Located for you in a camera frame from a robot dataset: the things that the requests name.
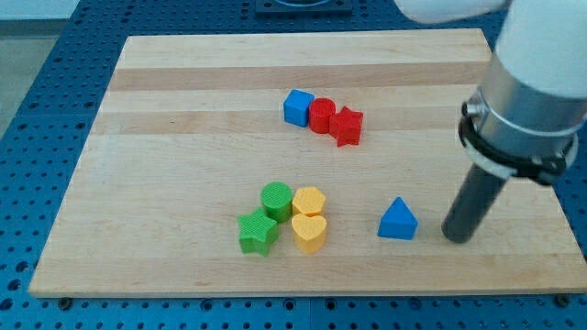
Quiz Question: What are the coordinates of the blue triangle block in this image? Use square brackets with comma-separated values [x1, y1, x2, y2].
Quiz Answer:
[377, 197, 418, 240]

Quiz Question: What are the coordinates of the red star block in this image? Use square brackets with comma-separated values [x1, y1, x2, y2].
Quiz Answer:
[328, 106, 363, 147]

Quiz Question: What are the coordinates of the yellow heart block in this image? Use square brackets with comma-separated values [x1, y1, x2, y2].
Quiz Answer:
[291, 214, 327, 254]

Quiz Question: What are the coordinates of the red cylinder block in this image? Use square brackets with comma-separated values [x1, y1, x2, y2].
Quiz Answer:
[308, 98, 336, 134]

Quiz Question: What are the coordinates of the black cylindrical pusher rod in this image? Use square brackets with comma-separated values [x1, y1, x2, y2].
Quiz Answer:
[441, 165, 506, 244]

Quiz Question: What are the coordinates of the yellow hexagon block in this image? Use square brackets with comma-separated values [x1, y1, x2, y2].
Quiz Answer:
[292, 186, 327, 216]

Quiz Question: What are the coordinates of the wooden board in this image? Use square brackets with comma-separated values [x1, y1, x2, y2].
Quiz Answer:
[28, 29, 586, 298]

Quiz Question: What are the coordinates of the green star block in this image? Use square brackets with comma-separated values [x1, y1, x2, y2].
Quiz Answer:
[238, 208, 279, 257]

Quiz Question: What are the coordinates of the green cylinder block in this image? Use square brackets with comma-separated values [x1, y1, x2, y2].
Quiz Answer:
[260, 181, 293, 223]

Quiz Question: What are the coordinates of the blue cube block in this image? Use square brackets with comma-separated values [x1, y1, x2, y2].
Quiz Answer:
[283, 89, 315, 127]

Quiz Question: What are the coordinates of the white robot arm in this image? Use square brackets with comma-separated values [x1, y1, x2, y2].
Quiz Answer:
[395, 0, 586, 185]

